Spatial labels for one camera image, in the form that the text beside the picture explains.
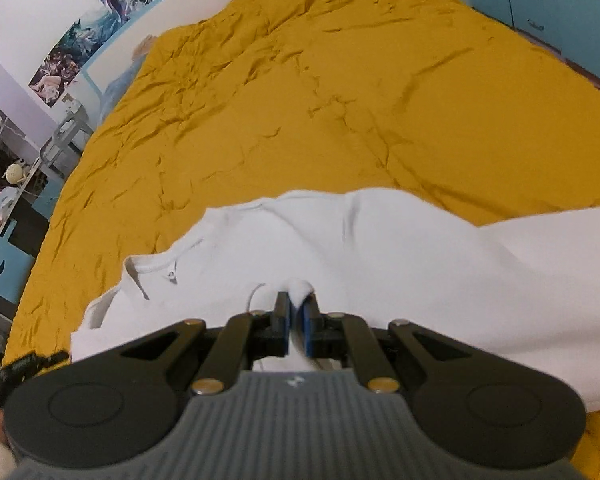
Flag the cream round plush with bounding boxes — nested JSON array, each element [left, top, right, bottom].
[[3, 162, 28, 185]]

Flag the anime wall posters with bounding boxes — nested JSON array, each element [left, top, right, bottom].
[[29, 0, 154, 107]]

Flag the blue pillow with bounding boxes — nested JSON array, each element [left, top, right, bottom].
[[97, 35, 157, 126]]

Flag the desk with shelf unit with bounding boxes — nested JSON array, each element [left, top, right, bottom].
[[0, 109, 59, 229]]

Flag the mustard yellow bed quilt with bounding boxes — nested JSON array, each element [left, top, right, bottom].
[[5, 0, 600, 479]]

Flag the white printed t-shirt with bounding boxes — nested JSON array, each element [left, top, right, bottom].
[[71, 188, 600, 411]]

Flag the blue smiley desk chair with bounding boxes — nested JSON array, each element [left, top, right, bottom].
[[0, 221, 34, 304]]

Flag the white blue apple headboard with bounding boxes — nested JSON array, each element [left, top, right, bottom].
[[80, 0, 230, 101]]

